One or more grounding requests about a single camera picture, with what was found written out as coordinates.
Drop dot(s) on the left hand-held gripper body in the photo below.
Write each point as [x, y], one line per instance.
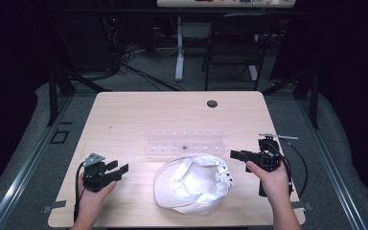
[94, 179]

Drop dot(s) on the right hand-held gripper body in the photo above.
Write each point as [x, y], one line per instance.
[268, 158]

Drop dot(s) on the white baseball cap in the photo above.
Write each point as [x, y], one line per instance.
[191, 187]

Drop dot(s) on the person's left hand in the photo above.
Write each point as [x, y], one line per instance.
[91, 198]

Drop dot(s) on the person's right hand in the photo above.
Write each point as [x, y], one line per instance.
[276, 185]

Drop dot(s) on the grey tape strip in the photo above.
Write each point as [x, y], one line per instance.
[54, 206]
[303, 206]

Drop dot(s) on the clear acrylic rack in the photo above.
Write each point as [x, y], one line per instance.
[172, 148]

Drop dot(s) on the dark round table grommet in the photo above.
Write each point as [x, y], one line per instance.
[212, 103]

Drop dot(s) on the black metal stand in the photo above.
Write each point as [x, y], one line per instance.
[52, 96]
[314, 99]

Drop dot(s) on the black chair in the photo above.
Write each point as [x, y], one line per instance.
[233, 48]

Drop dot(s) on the white desk leg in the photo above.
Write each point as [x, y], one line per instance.
[179, 57]

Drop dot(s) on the aluminium floor rail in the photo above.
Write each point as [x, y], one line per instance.
[22, 172]
[332, 172]

